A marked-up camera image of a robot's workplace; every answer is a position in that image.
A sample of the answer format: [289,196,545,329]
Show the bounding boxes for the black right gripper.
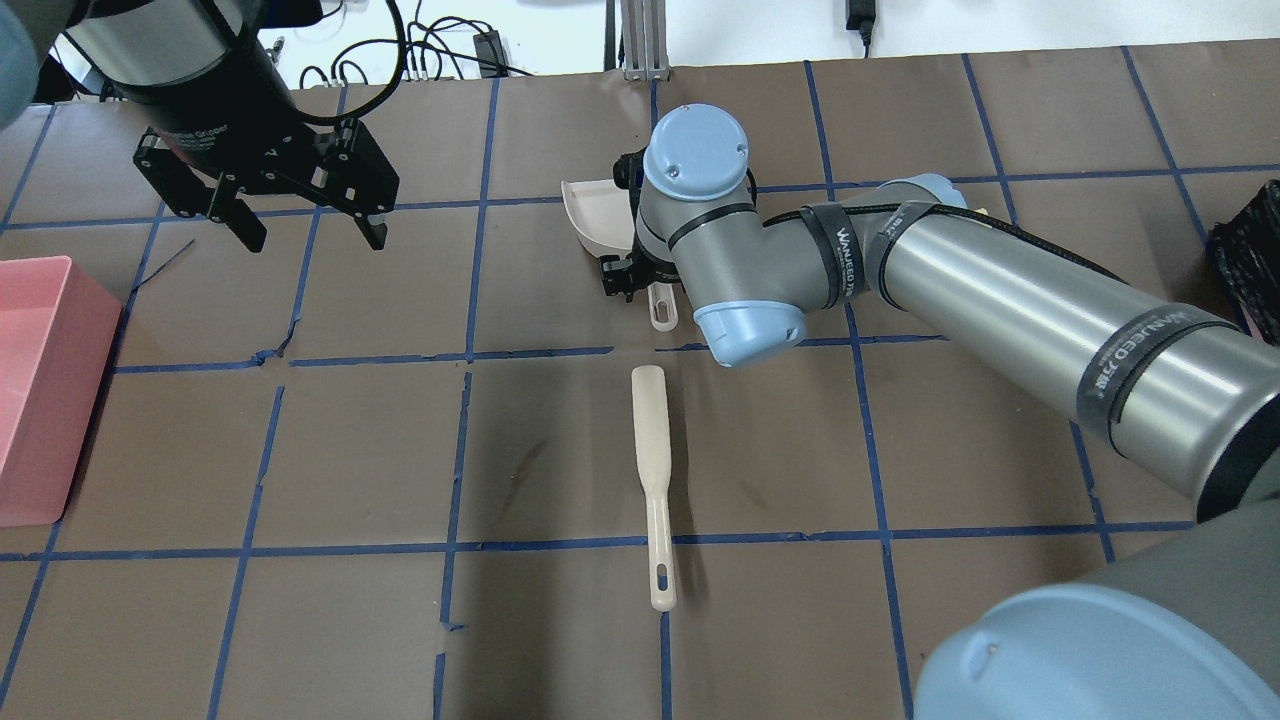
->
[599,149,681,304]

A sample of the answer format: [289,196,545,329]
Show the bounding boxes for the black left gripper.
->
[133,50,401,254]

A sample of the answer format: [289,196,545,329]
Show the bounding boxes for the white plastic dustpan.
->
[559,179,678,333]

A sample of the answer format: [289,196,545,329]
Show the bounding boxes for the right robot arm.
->
[602,104,1277,719]

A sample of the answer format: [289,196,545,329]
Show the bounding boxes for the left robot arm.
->
[1,1,404,252]

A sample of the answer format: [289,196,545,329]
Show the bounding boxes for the pink plastic bin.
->
[1,256,123,528]

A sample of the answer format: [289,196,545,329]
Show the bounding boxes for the white hand brush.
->
[631,365,677,612]

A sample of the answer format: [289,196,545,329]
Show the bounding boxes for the aluminium frame post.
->
[620,0,671,82]

